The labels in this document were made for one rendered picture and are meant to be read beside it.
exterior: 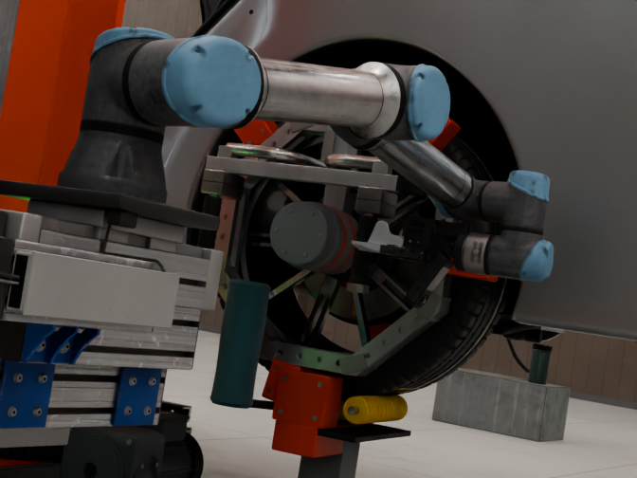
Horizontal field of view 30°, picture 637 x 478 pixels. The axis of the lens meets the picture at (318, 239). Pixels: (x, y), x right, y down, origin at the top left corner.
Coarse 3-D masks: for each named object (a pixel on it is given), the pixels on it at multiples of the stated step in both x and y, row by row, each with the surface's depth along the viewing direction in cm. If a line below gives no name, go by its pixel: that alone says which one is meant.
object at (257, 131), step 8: (256, 120) 261; (264, 120) 261; (248, 128) 262; (256, 128) 261; (264, 128) 260; (272, 128) 262; (240, 136) 262; (248, 136) 261; (256, 136) 261; (264, 136) 260; (256, 144) 260
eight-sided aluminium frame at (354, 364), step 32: (288, 128) 258; (320, 128) 254; (224, 224) 261; (224, 256) 261; (224, 288) 261; (448, 288) 244; (416, 320) 242; (288, 352) 252; (320, 352) 249; (384, 352) 243
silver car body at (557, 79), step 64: (256, 0) 278; (320, 0) 269; (384, 0) 262; (448, 0) 256; (512, 0) 250; (576, 0) 245; (512, 64) 249; (576, 64) 243; (192, 128) 278; (512, 128) 247; (576, 128) 242; (576, 192) 240; (576, 256) 239; (512, 320) 280; (576, 320) 238
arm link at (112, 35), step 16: (112, 32) 161; (128, 32) 160; (144, 32) 161; (160, 32) 162; (96, 48) 162; (112, 48) 161; (128, 48) 160; (96, 64) 162; (112, 64) 160; (128, 64) 157; (96, 80) 162; (112, 80) 159; (96, 96) 161; (112, 96) 160; (128, 96) 157; (96, 112) 161; (112, 112) 160; (128, 112) 160; (160, 128) 164
